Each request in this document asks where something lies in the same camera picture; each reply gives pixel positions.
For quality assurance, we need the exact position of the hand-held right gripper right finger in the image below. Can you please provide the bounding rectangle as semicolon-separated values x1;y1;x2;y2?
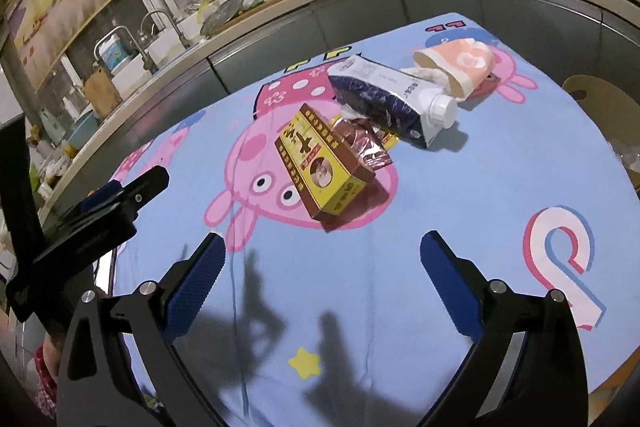
419;230;591;427

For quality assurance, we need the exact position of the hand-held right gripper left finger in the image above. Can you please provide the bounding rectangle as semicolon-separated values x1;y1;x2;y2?
56;231;228;427

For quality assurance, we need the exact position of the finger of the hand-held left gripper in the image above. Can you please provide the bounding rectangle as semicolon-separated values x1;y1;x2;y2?
34;201;138;266
86;165;171;211

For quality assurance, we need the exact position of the shiny brown snack packet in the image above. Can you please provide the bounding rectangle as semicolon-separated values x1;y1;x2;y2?
331;116;397;172

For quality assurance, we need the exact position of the yellow cardboard box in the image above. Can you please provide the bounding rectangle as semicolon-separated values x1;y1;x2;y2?
274;103;377;223

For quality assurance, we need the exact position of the dark blue drink carton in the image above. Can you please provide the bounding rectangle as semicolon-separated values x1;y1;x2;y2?
327;54;459;150

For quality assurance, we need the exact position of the peach paper cup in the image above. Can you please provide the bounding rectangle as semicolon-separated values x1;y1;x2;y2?
412;39;497;102

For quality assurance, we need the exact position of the beige trash bin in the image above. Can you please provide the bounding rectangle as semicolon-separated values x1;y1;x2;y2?
561;74;640;188

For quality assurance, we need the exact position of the blue plastic basin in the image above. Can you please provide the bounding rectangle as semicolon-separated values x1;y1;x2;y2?
64;109;102;148

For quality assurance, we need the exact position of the cartoon pig printed blanket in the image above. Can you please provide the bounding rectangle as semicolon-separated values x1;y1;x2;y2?
100;11;640;427

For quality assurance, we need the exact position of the small wooden cutting board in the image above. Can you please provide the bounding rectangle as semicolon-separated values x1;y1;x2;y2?
82;66;124;118

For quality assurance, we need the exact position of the white tub with blue label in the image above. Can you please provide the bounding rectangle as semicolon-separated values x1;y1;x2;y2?
98;34;134;74

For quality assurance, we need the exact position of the silver kitchen faucet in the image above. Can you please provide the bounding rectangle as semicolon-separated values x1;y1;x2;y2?
139;9;189;48
94;25;154;74

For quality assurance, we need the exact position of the red checkered clothing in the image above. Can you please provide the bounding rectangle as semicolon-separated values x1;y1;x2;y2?
31;336;59;424

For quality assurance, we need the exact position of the round grey pot lid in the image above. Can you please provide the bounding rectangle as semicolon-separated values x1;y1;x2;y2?
199;0;247;38

